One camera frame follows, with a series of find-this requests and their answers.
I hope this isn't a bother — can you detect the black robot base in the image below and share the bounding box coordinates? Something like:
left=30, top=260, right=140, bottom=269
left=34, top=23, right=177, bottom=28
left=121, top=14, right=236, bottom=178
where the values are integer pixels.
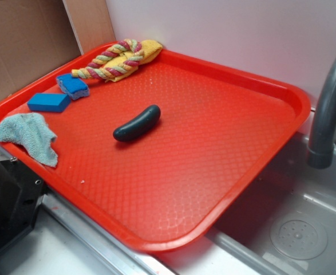
left=0, top=157, right=44, bottom=255

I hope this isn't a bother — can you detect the yellow folded cloth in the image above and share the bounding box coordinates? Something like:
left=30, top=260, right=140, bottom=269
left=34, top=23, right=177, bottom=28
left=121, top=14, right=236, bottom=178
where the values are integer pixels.
left=100, top=40, right=163, bottom=82

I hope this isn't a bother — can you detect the light blue cloth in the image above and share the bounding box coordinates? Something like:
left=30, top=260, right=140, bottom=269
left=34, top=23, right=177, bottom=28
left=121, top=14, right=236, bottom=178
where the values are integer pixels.
left=0, top=113, right=58, bottom=167

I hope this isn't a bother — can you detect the red plastic tray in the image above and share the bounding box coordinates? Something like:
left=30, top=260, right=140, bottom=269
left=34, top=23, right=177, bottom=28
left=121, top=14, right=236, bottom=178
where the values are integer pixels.
left=3, top=50, right=310, bottom=252

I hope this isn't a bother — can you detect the dark green toy cucumber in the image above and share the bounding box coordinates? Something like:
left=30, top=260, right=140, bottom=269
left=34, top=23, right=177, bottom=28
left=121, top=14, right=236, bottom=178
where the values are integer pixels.
left=113, top=105, right=161, bottom=142

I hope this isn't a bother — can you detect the blue sponge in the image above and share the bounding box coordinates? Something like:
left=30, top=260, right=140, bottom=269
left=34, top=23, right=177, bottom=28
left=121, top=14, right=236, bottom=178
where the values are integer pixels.
left=56, top=74, right=90, bottom=101

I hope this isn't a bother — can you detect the blue rectangular block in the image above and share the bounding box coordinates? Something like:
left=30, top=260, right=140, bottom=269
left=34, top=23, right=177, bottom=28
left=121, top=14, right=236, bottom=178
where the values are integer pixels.
left=27, top=93, right=71, bottom=112

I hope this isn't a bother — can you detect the grey plastic sink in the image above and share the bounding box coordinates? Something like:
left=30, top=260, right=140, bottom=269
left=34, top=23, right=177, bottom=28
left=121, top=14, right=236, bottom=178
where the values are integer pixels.
left=158, top=123, right=336, bottom=274

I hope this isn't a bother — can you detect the grey faucet spout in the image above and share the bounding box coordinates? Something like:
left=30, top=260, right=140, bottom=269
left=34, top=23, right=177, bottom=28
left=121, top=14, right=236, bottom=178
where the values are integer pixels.
left=306, top=59, right=336, bottom=169

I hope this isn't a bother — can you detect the brown cardboard panel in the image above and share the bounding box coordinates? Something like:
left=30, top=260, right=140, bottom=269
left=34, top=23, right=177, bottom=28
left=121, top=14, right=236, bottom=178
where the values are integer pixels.
left=0, top=1, right=115, bottom=101

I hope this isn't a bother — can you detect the multicolour braided rope toy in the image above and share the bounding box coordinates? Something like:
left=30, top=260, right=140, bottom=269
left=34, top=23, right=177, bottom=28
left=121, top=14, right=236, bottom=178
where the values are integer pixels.
left=71, top=39, right=144, bottom=82

